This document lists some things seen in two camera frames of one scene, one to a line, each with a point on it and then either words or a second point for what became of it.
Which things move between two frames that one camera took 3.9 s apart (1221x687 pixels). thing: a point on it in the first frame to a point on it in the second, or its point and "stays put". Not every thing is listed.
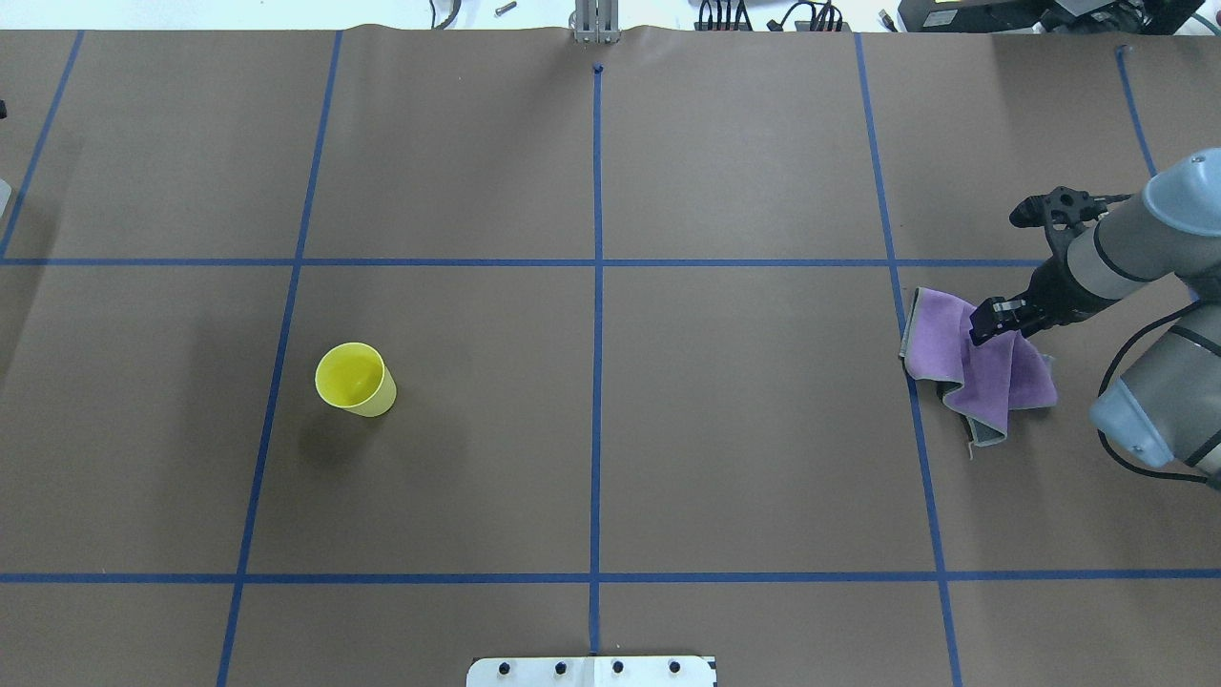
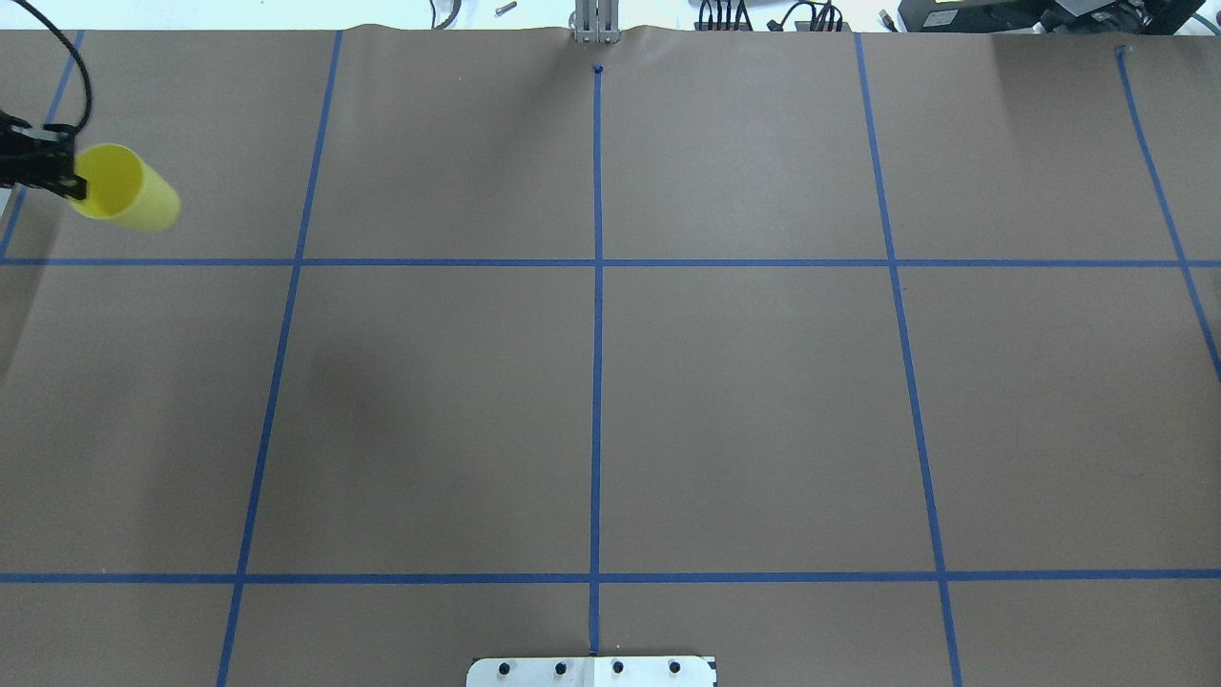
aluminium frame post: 595,21 stays put
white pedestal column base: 590,672 stays put
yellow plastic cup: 353,376 to 124,190
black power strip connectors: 802,16 stays put
